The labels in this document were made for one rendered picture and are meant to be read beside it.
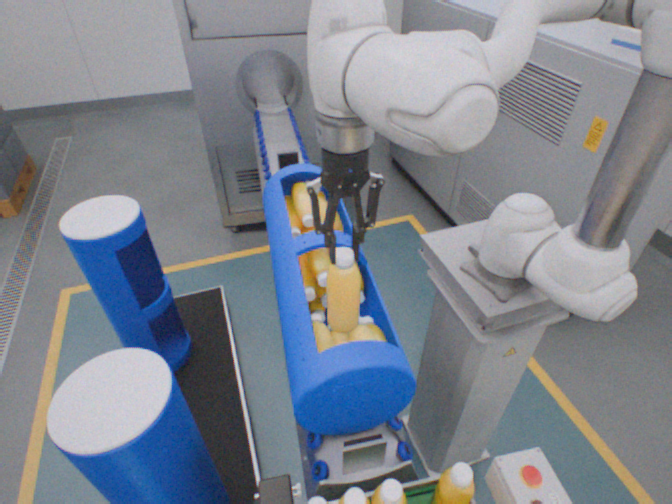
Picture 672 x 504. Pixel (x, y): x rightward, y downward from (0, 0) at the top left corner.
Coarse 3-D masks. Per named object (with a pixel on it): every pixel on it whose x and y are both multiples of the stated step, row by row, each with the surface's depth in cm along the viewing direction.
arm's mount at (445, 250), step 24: (432, 240) 140; (456, 240) 140; (480, 240) 140; (432, 264) 139; (456, 264) 131; (456, 288) 128; (480, 288) 123; (480, 312) 118; (504, 312) 116; (528, 312) 121; (552, 312) 126
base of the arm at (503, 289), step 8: (472, 248) 133; (464, 264) 129; (472, 264) 128; (480, 264) 124; (464, 272) 128; (472, 272) 126; (480, 272) 124; (488, 272) 121; (480, 280) 124; (488, 280) 122; (496, 280) 120; (504, 280) 119; (512, 280) 119; (520, 280) 119; (488, 288) 122; (496, 288) 121; (504, 288) 120; (512, 288) 120; (520, 288) 121; (528, 288) 123; (496, 296) 120; (504, 296) 119
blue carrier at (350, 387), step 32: (288, 192) 155; (288, 224) 125; (288, 256) 116; (288, 288) 108; (288, 320) 103; (384, 320) 113; (288, 352) 98; (352, 352) 87; (384, 352) 89; (320, 384) 85; (352, 384) 88; (384, 384) 91; (320, 416) 93; (352, 416) 97; (384, 416) 100
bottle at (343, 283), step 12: (336, 264) 79; (336, 276) 79; (348, 276) 79; (360, 276) 82; (336, 288) 80; (348, 288) 80; (360, 288) 84; (336, 300) 83; (348, 300) 83; (336, 312) 85; (348, 312) 85; (336, 324) 88; (348, 324) 87
